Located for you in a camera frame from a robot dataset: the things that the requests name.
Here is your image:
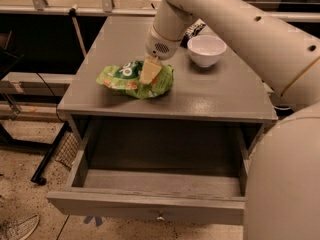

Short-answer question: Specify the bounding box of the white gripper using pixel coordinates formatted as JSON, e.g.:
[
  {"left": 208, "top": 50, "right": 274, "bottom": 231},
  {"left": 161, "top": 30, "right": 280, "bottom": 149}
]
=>
[{"left": 139, "top": 26, "right": 182, "bottom": 85}]

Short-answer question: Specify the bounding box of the green rice chip bag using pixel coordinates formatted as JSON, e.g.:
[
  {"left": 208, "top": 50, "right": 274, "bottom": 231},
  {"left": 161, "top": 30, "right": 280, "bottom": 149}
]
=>
[{"left": 96, "top": 61, "right": 174, "bottom": 99}]

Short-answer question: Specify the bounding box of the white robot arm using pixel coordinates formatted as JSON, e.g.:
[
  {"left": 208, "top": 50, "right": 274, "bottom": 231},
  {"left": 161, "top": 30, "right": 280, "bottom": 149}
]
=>
[{"left": 146, "top": 0, "right": 320, "bottom": 240}]

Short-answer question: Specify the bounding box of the dark blue snack bag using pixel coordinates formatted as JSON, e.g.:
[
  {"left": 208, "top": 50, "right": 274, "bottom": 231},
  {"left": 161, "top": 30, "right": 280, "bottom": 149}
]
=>
[{"left": 180, "top": 20, "right": 206, "bottom": 48}]

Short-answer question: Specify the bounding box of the grey open top drawer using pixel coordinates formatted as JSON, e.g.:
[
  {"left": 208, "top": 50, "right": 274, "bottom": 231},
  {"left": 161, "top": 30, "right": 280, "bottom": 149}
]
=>
[{"left": 47, "top": 120, "right": 262, "bottom": 225}]

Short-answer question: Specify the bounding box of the small metal drawer knob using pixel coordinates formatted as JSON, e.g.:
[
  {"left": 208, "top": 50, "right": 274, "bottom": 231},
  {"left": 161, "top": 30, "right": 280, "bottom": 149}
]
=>
[{"left": 156, "top": 211, "right": 165, "bottom": 221}]

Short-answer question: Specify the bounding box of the grey wooden cabinet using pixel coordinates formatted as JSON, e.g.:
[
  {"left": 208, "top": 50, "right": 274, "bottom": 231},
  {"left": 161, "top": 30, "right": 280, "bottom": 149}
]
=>
[{"left": 58, "top": 17, "right": 277, "bottom": 161}]

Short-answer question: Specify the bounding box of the white ceramic bowl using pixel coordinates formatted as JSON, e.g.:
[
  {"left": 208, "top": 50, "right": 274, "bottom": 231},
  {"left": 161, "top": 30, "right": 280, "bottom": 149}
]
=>
[{"left": 187, "top": 35, "right": 227, "bottom": 68}]

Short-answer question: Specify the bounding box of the black metal stand leg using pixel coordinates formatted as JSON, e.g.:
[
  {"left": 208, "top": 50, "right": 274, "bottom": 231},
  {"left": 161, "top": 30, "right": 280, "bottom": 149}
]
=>
[{"left": 31, "top": 122, "right": 69, "bottom": 186}]

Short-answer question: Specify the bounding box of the grey sneaker shoe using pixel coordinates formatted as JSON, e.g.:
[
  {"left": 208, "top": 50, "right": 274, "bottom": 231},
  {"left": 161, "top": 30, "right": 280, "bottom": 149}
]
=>
[{"left": 0, "top": 214, "right": 40, "bottom": 240}]

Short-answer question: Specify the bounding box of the wooden broom handle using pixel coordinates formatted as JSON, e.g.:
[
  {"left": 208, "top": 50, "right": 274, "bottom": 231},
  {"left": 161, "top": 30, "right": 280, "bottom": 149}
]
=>
[{"left": 69, "top": 4, "right": 87, "bottom": 58}]

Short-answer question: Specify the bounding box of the wire mesh basket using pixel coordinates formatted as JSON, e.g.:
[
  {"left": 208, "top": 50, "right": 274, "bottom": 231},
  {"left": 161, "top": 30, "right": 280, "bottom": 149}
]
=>
[{"left": 55, "top": 132, "right": 79, "bottom": 170}]

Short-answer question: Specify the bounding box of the metal rail frame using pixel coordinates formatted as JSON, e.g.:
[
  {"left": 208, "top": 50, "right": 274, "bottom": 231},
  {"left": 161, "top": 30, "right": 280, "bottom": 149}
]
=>
[{"left": 0, "top": 0, "right": 320, "bottom": 23}]

